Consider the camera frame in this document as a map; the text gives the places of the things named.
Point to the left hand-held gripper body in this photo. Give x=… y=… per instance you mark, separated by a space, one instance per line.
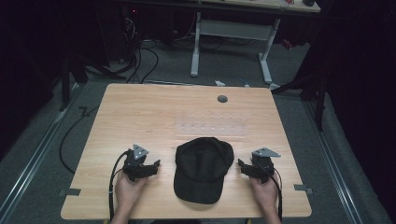
x=134 y=161

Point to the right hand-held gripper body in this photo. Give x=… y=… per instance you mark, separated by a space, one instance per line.
x=264 y=164

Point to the black baseball cap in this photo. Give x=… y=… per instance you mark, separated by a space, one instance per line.
x=202 y=169

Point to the person's right hand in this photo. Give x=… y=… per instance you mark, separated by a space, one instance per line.
x=264 y=194

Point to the person's left hand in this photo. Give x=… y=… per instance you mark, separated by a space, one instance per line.
x=127 y=193

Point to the grey tape piece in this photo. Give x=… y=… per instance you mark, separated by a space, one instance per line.
x=302 y=187
x=70 y=192

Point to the clear tape patch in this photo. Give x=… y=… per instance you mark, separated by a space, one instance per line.
x=211 y=124

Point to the grey round table grommet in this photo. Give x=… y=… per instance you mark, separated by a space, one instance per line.
x=222 y=99

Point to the white plug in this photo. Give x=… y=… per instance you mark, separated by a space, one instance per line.
x=219 y=83

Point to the black stand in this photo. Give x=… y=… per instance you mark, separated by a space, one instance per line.
x=67 y=81
x=314 y=84

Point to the red object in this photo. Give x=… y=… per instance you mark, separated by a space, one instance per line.
x=287 y=44

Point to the white-framed desk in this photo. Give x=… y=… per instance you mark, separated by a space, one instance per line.
x=233 y=29

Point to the black computer mouse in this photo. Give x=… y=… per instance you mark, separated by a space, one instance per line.
x=308 y=2

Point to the metal floor rail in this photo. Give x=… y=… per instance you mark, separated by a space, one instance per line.
x=34 y=161
x=333 y=161

